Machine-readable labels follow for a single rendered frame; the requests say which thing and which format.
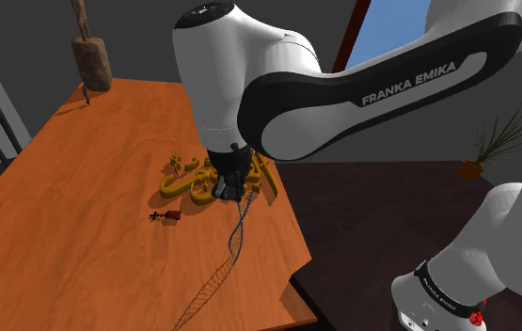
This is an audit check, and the golden script ornament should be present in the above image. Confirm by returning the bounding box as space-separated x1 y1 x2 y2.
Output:
158 150 280 207

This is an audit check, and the blue-grey helix sculpture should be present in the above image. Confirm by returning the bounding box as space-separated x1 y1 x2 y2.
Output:
227 189 255 268

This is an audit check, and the small red and black toy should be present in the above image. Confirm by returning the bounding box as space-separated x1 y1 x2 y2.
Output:
148 209 183 225

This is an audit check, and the orange wooden table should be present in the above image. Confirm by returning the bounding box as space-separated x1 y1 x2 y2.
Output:
0 77 320 331

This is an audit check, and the brown statue on block base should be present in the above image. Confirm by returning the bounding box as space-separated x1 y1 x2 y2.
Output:
69 0 114 93

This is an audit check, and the potted grass plant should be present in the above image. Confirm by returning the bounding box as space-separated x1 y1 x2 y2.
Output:
457 91 522 181

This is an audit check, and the window with red frame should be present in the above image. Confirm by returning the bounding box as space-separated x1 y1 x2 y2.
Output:
331 0 433 74

